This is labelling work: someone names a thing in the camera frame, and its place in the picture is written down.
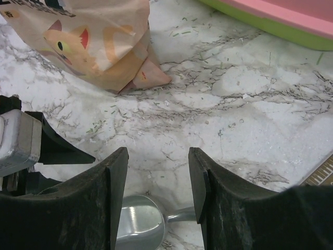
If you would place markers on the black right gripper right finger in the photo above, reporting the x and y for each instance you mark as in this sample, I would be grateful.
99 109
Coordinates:
237 214

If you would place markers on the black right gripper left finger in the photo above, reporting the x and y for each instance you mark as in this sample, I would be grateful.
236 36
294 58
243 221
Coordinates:
80 213

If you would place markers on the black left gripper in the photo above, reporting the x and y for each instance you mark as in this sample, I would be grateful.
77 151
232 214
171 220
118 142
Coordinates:
55 150

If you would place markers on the metal litter scoop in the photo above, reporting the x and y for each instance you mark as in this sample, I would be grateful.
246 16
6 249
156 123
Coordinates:
144 222

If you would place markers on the cat litter paper bag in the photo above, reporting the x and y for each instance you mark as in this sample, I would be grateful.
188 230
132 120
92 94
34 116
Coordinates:
105 43

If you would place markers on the metal ruler bag clip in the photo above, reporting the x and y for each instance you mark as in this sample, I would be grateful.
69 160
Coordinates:
321 175

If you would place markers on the pink green litter box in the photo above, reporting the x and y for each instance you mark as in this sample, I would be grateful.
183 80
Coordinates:
306 23

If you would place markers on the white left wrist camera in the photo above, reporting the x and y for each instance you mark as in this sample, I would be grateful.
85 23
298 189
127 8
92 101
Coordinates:
20 141

